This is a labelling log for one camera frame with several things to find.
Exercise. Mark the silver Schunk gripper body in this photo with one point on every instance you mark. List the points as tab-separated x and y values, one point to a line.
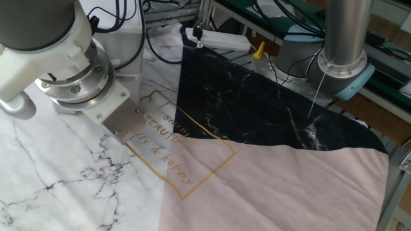
126	123

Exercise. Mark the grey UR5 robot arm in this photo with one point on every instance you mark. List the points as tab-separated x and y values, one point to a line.
38	22

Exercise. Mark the black power plug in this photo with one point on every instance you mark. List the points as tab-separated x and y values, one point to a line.
197	33

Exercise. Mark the aluminium slotted plate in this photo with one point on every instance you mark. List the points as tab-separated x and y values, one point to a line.
167	16

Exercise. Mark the white power strip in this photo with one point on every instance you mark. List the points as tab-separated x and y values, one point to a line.
224	40

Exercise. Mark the marble pink black tablecloth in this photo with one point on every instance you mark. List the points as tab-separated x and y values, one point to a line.
257	179

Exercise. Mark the green top workbench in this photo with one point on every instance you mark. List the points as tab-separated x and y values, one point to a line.
237	6

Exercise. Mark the clear plastic bag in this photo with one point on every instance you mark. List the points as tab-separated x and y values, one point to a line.
273	8

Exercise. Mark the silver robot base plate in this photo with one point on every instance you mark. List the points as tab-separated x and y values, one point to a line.
298	86

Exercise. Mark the aluminium table frame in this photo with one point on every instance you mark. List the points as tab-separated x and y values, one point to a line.
391	192

